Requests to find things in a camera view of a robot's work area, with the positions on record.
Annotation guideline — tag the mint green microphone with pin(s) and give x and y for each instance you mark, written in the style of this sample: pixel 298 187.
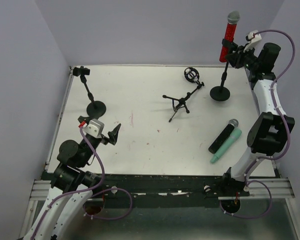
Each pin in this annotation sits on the mint green microphone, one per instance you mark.
pixel 234 136

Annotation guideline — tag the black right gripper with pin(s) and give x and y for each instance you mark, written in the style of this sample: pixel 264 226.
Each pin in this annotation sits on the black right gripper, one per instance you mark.
pixel 235 57

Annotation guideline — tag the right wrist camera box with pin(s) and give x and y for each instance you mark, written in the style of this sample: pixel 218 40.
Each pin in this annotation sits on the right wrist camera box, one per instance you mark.
pixel 253 38

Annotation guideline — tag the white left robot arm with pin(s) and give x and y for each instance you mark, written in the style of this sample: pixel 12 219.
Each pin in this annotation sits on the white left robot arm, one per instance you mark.
pixel 79 174

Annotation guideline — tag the black glitter microphone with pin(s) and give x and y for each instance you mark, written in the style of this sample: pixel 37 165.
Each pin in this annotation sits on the black glitter microphone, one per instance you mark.
pixel 222 137

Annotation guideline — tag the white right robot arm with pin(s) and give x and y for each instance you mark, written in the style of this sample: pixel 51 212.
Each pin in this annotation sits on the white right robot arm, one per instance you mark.
pixel 269 133

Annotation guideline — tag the red glitter microphone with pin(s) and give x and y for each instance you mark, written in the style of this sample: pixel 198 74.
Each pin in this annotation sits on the red glitter microphone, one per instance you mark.
pixel 232 21

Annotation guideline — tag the round-base mic stand with clip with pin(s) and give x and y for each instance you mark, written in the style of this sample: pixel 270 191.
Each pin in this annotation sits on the round-base mic stand with clip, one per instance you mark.
pixel 220 93

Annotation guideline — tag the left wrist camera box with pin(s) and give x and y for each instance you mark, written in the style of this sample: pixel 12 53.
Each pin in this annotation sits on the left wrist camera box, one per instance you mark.
pixel 94 128

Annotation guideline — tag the tripod stand with shock mount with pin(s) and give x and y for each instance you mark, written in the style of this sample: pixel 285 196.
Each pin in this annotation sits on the tripod stand with shock mount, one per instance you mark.
pixel 192 75

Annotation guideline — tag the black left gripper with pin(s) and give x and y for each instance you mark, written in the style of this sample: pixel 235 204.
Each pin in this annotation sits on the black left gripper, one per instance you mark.
pixel 103 139

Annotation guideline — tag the left round-base mic stand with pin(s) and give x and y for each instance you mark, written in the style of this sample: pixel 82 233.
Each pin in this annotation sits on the left round-base mic stand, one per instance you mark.
pixel 95 108

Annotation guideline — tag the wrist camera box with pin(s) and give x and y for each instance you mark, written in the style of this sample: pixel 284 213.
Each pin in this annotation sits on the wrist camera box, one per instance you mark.
pixel 253 38
pixel 94 128

